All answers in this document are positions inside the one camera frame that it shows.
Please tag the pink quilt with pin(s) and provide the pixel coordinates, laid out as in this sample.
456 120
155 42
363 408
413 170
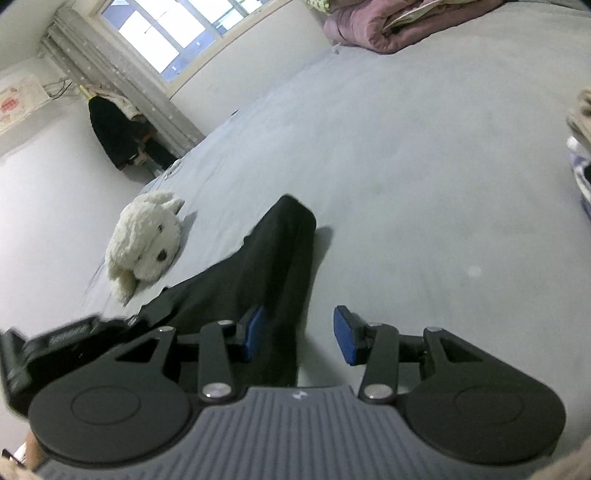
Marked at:
360 23

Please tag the stack of folded clothes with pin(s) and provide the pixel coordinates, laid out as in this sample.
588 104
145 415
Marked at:
582 120

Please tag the black pants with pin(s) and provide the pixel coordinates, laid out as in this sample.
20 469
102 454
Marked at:
277 258

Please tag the green checked blanket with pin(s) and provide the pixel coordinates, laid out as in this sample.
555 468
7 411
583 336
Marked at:
318 4

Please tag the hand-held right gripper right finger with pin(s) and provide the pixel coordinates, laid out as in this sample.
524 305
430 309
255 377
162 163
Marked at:
346 337

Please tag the black hanging coat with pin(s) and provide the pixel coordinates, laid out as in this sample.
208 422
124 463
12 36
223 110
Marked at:
111 129

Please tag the grey curtain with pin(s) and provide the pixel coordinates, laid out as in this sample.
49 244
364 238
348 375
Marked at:
138 87

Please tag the person's right forearm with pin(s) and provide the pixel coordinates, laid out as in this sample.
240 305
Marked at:
570 466

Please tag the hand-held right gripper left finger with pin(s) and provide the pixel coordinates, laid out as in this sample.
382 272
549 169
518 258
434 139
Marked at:
254 332

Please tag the window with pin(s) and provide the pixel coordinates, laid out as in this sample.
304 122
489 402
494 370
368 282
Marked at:
152 32

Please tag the white plush dog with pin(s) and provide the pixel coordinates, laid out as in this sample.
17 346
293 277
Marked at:
143 240

